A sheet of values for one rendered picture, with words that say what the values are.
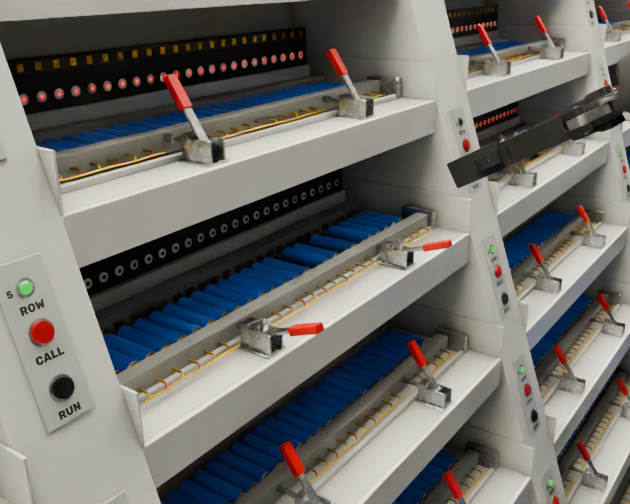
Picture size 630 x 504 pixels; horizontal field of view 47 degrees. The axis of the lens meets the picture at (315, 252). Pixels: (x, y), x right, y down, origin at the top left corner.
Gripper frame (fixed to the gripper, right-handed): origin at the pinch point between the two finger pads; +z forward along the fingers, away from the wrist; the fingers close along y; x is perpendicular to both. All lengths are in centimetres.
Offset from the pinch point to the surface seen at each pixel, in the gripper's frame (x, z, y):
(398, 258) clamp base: -6.7, 16.3, 0.2
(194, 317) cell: -2.1, 23.1, -27.1
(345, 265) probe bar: -4.6, 19.2, -6.3
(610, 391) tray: -58, 33, 75
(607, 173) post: -15, 19, 87
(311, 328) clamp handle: -7.1, 9.5, -26.0
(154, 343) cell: -2.6, 22.4, -33.3
